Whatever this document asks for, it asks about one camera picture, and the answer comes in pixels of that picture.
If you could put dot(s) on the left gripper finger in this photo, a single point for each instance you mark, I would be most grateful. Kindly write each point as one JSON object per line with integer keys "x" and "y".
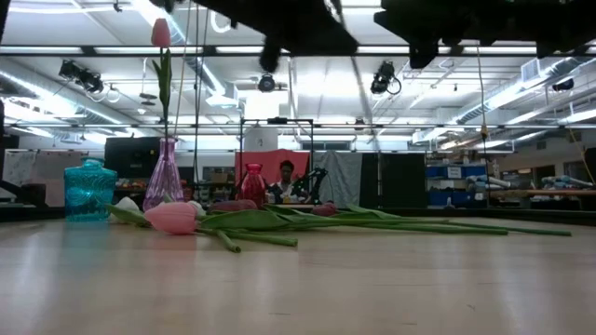
{"x": 270, "y": 60}

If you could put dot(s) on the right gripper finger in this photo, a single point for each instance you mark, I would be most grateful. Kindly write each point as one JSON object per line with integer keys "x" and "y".
{"x": 423, "y": 57}

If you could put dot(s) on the pink tulip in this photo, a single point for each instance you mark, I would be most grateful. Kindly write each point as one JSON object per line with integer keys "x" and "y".
{"x": 172, "y": 218}
{"x": 161, "y": 33}

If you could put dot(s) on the purple glass vase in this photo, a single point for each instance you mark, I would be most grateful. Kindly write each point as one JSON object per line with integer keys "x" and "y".
{"x": 164, "y": 181}

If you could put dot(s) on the small black robot arm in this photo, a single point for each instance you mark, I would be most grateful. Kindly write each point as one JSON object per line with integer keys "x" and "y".
{"x": 313, "y": 179}

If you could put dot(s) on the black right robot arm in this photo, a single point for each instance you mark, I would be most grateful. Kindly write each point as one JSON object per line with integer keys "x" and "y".
{"x": 559, "y": 23}

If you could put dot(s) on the red glass vase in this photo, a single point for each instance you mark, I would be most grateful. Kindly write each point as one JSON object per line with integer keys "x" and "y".
{"x": 253, "y": 186}

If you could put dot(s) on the blue glass vase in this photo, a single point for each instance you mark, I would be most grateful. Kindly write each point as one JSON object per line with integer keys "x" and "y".
{"x": 89, "y": 191}

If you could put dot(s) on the red cloth backdrop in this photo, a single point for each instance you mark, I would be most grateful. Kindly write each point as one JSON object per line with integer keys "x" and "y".
{"x": 272, "y": 156}

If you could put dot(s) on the person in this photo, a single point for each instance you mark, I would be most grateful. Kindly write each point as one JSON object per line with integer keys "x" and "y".
{"x": 285, "y": 181}

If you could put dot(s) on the black cloth backdrop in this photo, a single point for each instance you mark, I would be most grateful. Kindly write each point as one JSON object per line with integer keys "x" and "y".
{"x": 400, "y": 181}

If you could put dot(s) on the grey cloth backdrop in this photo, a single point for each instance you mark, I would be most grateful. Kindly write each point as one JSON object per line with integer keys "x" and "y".
{"x": 337, "y": 177}

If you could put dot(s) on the black oval fixture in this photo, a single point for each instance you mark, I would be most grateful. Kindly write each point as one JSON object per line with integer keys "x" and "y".
{"x": 563, "y": 84}

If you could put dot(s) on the pale machine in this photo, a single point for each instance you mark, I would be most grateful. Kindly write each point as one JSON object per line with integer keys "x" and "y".
{"x": 565, "y": 181}
{"x": 482, "y": 180}

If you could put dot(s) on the blue storage shelf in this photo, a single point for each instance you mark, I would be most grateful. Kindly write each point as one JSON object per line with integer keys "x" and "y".
{"x": 437, "y": 197}

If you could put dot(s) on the black monitor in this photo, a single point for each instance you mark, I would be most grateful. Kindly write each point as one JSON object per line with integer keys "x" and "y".
{"x": 132, "y": 158}

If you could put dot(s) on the wooden workbench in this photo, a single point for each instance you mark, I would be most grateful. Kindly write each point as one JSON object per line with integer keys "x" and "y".
{"x": 540, "y": 192}

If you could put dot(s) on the black LED light bar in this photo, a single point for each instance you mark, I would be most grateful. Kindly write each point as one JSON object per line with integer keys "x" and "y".
{"x": 88, "y": 50}

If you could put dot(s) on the black spotlight fixture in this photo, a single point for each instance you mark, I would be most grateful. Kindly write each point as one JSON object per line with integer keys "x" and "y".
{"x": 81, "y": 76}

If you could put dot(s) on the black round camera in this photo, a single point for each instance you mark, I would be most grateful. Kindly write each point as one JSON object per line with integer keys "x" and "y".
{"x": 266, "y": 84}

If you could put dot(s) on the black horizontal rail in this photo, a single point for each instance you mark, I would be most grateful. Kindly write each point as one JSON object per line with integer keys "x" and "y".
{"x": 419, "y": 126}

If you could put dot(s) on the black aluminium table frame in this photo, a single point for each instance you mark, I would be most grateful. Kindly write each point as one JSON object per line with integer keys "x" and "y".
{"x": 512, "y": 215}

